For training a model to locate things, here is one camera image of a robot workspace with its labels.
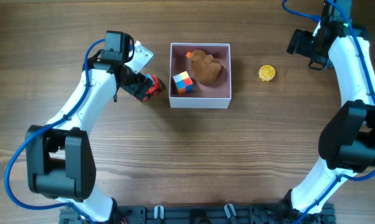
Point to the yellow round toy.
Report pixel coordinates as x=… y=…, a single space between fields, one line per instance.
x=266 y=73

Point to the multicolour puzzle cube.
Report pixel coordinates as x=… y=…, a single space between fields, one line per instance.
x=183 y=83

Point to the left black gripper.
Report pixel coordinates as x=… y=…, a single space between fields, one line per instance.
x=132 y=88

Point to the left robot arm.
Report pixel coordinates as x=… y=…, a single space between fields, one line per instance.
x=60 y=163

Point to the red toy fire truck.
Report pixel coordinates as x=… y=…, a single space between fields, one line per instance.
x=156 y=87

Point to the white box pink interior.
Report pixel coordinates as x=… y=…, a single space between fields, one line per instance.
x=215 y=96

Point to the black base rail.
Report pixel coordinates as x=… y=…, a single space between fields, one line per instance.
x=249 y=214

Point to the brown plush toy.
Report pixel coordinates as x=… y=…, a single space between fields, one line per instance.
x=205 y=67

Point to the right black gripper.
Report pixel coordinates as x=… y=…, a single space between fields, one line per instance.
x=304 y=37

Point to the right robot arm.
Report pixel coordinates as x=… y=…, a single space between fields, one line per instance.
x=346 y=145

